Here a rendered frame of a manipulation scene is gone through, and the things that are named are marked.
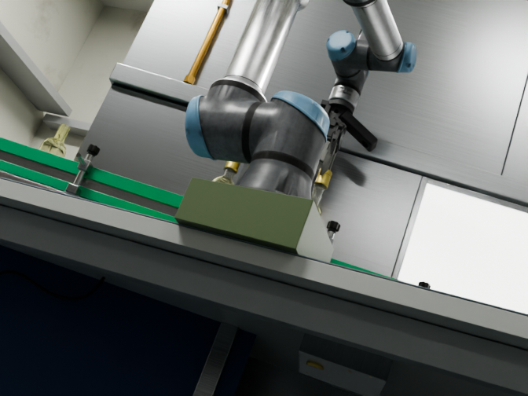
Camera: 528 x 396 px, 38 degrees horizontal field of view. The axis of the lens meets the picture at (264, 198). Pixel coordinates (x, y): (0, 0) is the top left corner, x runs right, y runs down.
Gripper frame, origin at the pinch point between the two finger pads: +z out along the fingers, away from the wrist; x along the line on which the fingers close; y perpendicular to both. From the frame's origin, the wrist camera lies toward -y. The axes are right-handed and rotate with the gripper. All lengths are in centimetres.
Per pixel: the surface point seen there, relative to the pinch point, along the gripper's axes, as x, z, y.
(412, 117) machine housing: -15.3, -31.8, -16.1
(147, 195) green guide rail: 13.7, 24.5, 35.9
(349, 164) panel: -12.3, -10.5, -3.8
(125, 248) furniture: 54, 49, 21
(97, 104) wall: -318, -148, 222
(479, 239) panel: -12.9, -0.9, -42.0
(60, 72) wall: -317, -164, 261
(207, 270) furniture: 57, 49, 6
